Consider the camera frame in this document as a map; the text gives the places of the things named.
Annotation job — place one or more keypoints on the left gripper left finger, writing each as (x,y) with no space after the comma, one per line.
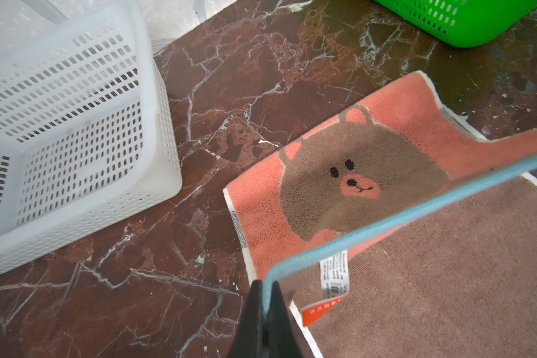
(248,341)

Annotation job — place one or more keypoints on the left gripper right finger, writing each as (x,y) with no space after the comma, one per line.
(279,333)

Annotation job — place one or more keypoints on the pink brown bear towel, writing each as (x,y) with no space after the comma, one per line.
(395,156)

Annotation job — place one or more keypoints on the white perforated plastic basket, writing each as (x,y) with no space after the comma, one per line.
(86,134)

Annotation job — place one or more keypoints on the green perforated plastic basket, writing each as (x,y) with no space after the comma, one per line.
(462,23)

